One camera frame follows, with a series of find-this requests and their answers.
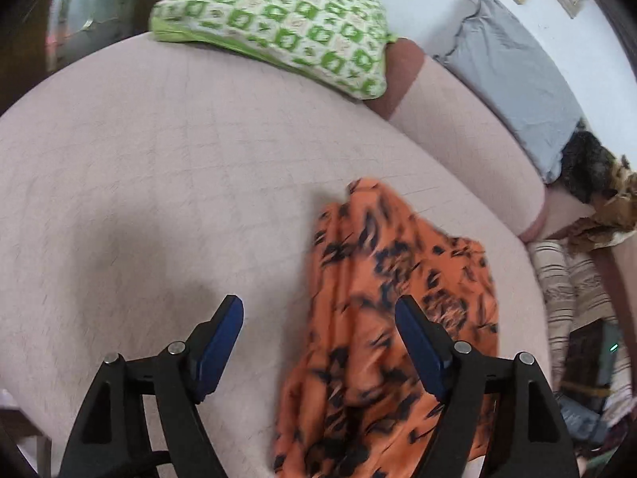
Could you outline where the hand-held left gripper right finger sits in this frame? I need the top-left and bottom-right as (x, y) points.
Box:
(395, 295), (580, 478)

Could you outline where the orange black-patterned garment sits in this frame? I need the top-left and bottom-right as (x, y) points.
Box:
(273, 178), (500, 478)

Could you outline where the green patterned pillow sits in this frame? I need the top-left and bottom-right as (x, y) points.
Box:
(149, 0), (399, 100)

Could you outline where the pale quilted bed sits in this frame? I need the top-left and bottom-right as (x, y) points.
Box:
(0, 32), (553, 478)

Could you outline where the pink quilted bolster cushion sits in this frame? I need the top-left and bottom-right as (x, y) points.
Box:
(371, 39), (548, 237)

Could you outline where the dark electronic device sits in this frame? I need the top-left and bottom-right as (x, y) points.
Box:
(555, 319), (623, 439)

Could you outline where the light grey-blue pillow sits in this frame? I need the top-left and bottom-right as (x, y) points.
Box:
(432, 0), (585, 185)

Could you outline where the brown black patterned cloth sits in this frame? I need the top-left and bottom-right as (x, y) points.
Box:
(560, 131), (637, 257)

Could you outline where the beige striped blanket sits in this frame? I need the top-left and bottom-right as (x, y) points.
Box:
(528, 239), (637, 424)

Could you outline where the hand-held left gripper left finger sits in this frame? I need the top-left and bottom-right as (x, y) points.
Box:
(59, 295), (244, 478)

